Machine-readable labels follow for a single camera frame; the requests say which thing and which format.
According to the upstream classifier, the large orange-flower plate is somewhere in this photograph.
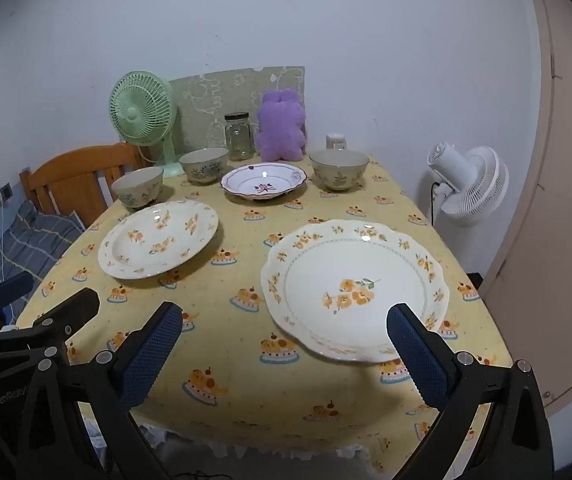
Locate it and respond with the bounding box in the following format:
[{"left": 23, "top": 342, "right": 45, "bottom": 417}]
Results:
[{"left": 261, "top": 219, "right": 450, "bottom": 363}]

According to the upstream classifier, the small red-rimmed scalloped plate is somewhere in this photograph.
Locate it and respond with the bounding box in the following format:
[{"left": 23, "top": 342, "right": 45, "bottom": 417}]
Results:
[{"left": 221, "top": 162, "right": 308, "bottom": 201}]

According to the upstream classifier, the purple plush toy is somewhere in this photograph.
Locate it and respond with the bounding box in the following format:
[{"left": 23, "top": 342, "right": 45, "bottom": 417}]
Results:
[{"left": 257, "top": 88, "right": 307, "bottom": 161}]

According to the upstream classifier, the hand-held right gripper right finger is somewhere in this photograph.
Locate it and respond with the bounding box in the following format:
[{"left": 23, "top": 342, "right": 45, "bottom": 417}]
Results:
[{"left": 387, "top": 302, "right": 554, "bottom": 480}]

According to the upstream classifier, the green desk fan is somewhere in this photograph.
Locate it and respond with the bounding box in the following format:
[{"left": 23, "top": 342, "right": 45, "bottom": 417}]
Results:
[{"left": 109, "top": 71, "right": 187, "bottom": 178}]

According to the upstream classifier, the yellow printed tablecloth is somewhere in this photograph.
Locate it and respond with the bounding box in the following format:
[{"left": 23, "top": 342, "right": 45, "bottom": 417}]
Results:
[{"left": 16, "top": 152, "right": 514, "bottom": 476}]

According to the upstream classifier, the blue plaid blanket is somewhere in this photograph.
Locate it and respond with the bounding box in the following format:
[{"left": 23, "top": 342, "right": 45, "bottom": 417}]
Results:
[{"left": 0, "top": 200, "right": 86, "bottom": 311}]

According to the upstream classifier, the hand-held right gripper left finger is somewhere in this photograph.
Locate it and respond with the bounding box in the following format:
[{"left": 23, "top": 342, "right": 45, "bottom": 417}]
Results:
[{"left": 16, "top": 301, "right": 184, "bottom": 480}]

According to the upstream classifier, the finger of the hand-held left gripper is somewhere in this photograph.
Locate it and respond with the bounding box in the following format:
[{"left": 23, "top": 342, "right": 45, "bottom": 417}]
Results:
[
  {"left": 0, "top": 272, "right": 34, "bottom": 313},
  {"left": 33, "top": 288, "right": 101, "bottom": 361}
]

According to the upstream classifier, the beige wooden door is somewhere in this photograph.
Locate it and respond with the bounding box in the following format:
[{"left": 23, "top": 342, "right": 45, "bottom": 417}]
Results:
[{"left": 478, "top": 0, "right": 572, "bottom": 418}]

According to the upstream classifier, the medium orange-flower plate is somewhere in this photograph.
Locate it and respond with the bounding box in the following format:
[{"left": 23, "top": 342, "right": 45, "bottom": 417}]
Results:
[{"left": 98, "top": 200, "right": 219, "bottom": 279}]

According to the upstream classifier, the wooden chair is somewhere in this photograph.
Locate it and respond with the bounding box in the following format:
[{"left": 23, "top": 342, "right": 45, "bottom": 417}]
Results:
[{"left": 19, "top": 143, "right": 147, "bottom": 228}]

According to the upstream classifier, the white floor fan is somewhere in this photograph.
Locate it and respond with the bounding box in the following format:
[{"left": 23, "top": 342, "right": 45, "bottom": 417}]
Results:
[{"left": 427, "top": 142, "right": 510, "bottom": 228}]

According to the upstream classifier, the glass jar with lid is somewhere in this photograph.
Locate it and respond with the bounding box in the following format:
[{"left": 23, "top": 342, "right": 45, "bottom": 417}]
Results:
[{"left": 224, "top": 112, "right": 257, "bottom": 161}]

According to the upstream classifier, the floral ceramic bowl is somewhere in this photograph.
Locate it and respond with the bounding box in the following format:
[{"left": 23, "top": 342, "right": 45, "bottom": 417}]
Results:
[
  {"left": 111, "top": 166, "right": 165, "bottom": 209},
  {"left": 309, "top": 149, "right": 370, "bottom": 191},
  {"left": 179, "top": 148, "right": 229, "bottom": 184}
]

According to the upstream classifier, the green printed fabric panel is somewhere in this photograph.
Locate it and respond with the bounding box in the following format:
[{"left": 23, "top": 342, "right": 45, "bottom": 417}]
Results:
[{"left": 168, "top": 66, "right": 307, "bottom": 156}]

